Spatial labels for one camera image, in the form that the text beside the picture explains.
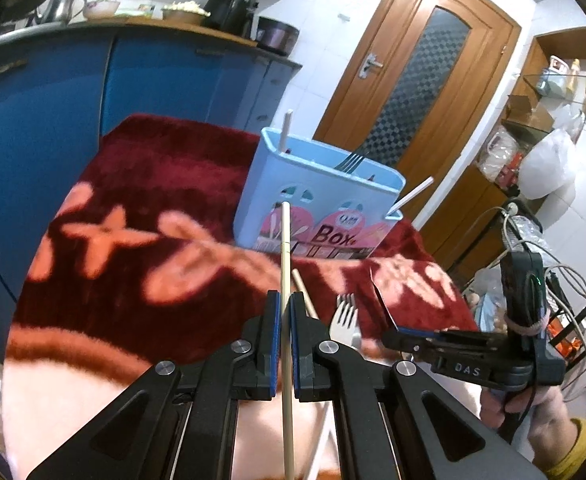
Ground white chopstick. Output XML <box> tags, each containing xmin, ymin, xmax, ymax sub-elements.
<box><xmin>392</xmin><ymin>176</ymin><xmax>435</xmax><ymax>213</ymax></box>
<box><xmin>279</xmin><ymin>111</ymin><xmax>295</xmax><ymax>155</ymax></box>

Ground steel pitcher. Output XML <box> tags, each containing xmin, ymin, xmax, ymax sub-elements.
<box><xmin>36</xmin><ymin>0</ymin><xmax>88</xmax><ymax>25</ymax></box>

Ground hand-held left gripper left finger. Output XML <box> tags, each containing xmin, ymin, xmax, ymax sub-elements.
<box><xmin>26</xmin><ymin>290</ymin><xmax>280</xmax><ymax>480</ymax></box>

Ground black air fryer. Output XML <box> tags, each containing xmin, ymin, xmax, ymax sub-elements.
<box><xmin>203</xmin><ymin>0</ymin><xmax>260</xmax><ymax>36</ymax></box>

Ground cardboard box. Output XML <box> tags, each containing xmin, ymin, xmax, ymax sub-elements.
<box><xmin>504</xmin><ymin>95</ymin><xmax>554</xmax><ymax>131</ymax></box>

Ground wooden door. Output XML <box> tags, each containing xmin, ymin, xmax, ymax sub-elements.
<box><xmin>313</xmin><ymin>0</ymin><xmax>524</xmax><ymax>221</ymax></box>

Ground small white-handled fork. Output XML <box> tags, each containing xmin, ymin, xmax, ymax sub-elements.
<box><xmin>315</xmin><ymin>293</ymin><xmax>362</xmax><ymax>468</ymax></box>

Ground person's right forearm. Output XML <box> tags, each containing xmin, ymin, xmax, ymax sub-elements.
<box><xmin>543</xmin><ymin>417</ymin><xmax>586</xmax><ymax>480</ymax></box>

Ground black wire rack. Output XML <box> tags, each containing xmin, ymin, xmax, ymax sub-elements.
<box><xmin>543</xmin><ymin>260</ymin><xmax>586</xmax><ymax>401</ymax></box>

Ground large steel fork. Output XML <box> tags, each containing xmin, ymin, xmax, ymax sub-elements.
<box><xmin>334</xmin><ymin>151</ymin><xmax>370</xmax><ymax>173</ymax></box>

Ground wooden shelf unit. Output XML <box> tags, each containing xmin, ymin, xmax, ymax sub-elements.
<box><xmin>423</xmin><ymin>27</ymin><xmax>586</xmax><ymax>271</ymax></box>

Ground wooden cutting board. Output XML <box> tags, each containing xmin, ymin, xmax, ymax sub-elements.
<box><xmin>123</xmin><ymin>14</ymin><xmax>254</xmax><ymax>45</ymax></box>

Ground white plastic bag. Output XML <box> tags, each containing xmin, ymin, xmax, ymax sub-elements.
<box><xmin>518</xmin><ymin>127</ymin><xmax>578</xmax><ymax>198</ymax></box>

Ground pink white packages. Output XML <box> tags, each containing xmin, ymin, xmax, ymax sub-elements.
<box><xmin>478</xmin><ymin>127</ymin><xmax>521</xmax><ymax>186</ymax></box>

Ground light blue utensil box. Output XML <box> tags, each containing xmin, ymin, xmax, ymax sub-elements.
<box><xmin>233</xmin><ymin>127</ymin><xmax>405</xmax><ymax>261</ymax></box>

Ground clear plastic bag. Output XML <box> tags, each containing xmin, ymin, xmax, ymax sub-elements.
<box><xmin>465</xmin><ymin>267</ymin><xmax>511</xmax><ymax>333</ymax></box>

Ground person's right hand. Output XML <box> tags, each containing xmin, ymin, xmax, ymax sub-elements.
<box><xmin>479</xmin><ymin>384</ymin><xmax>577</xmax><ymax>462</ymax></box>

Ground metal door handle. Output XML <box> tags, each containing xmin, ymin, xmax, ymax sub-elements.
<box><xmin>359</xmin><ymin>52</ymin><xmax>385</xmax><ymax>80</ymax></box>

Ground bowl of food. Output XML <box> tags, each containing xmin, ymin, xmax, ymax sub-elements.
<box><xmin>160</xmin><ymin>1</ymin><xmax>211</xmax><ymax>25</ymax></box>

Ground dark countertop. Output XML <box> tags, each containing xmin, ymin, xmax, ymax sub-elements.
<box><xmin>0</xmin><ymin>15</ymin><xmax>304</xmax><ymax>68</ymax></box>

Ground red floral blanket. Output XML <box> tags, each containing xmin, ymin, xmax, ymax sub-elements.
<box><xmin>3</xmin><ymin>114</ymin><xmax>484</xmax><ymax>480</ymax></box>

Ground steel table knife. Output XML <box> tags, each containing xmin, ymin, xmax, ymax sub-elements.
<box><xmin>369</xmin><ymin>266</ymin><xmax>400</xmax><ymax>332</ymax></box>

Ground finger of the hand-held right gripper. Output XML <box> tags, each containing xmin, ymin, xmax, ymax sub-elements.
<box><xmin>397</xmin><ymin>327</ymin><xmax>478</xmax><ymax>342</ymax></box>
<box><xmin>382</xmin><ymin>334</ymin><xmax>439</xmax><ymax>361</ymax></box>

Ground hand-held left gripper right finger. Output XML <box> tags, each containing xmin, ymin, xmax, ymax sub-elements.
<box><xmin>289</xmin><ymin>292</ymin><xmax>546</xmax><ymax>480</ymax></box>

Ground white floral bowl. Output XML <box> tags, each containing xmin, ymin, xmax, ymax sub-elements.
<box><xmin>82</xmin><ymin>0</ymin><xmax>121</xmax><ymax>20</ymax></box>

